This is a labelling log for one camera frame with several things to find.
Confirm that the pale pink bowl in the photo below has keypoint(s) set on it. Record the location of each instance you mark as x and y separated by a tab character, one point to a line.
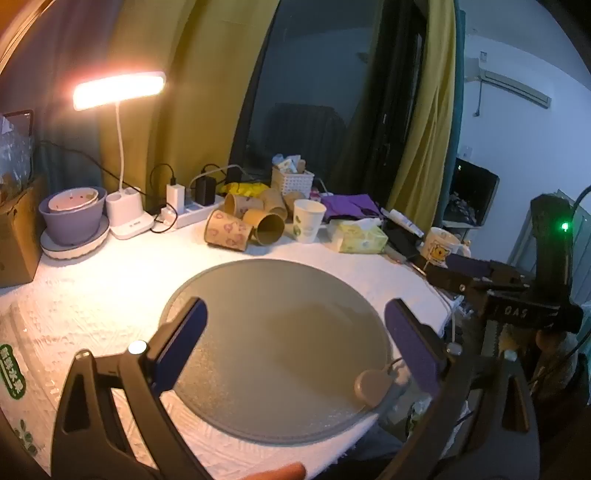
74	199

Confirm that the purple cloth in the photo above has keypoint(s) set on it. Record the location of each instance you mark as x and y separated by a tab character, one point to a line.
351	206

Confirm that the white textured table cover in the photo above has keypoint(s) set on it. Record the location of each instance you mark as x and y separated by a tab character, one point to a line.
92	304

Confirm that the brown paper cup purple print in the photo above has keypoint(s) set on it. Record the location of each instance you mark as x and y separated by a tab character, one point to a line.
227	229
242	204

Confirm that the cardboard box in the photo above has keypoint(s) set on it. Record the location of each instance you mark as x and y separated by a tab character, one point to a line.
16	244

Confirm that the white mug yellow cartoon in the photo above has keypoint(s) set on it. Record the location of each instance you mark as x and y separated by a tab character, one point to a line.
438	248

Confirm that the grey round mat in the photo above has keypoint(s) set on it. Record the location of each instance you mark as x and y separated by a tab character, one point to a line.
277	341

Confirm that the black charger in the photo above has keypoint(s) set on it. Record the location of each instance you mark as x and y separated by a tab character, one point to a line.
205	190

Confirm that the white charger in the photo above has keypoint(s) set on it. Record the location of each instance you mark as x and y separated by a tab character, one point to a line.
175	196

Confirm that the white tube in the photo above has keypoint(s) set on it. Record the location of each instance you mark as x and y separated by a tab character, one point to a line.
406	221

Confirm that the white desk lamp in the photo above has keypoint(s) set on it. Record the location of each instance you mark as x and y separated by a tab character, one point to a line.
119	91

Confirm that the yellow curtain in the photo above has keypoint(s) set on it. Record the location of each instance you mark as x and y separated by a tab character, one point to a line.
184	92
427	124

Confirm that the person's right hand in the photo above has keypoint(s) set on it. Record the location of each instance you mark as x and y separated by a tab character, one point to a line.
556	348

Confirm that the white air conditioner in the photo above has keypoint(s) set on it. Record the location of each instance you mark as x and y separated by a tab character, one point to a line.
512	85

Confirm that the black monitor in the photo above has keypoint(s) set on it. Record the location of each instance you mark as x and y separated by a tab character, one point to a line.
471	194

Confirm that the green tissue pack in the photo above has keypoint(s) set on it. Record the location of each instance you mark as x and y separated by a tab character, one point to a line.
362	236

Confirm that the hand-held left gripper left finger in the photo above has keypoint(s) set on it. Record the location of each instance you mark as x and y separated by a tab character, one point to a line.
181	344

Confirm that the yellow bag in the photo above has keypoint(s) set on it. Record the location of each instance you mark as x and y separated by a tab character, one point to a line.
244	189

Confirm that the plain brown paper cup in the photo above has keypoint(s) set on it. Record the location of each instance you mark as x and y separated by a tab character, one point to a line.
268	226
293	199
275	199

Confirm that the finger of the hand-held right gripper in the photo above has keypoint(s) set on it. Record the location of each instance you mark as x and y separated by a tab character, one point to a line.
450	281
467	266

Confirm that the white plastic basket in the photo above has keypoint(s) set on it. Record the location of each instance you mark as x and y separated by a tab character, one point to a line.
292	182

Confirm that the white paper cup green print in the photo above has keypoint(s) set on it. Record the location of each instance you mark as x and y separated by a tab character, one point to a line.
307	221

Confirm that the purple bowl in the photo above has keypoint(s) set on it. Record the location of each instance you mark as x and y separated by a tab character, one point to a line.
74	224

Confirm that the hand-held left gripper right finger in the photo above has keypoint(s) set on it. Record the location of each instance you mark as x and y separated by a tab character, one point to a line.
412	344

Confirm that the white round plate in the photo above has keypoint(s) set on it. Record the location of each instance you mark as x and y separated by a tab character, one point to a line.
78	249

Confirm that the white power strip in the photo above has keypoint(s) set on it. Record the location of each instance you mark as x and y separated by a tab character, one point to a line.
196	216

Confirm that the black flat case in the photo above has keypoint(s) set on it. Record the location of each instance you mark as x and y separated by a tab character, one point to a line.
400	241

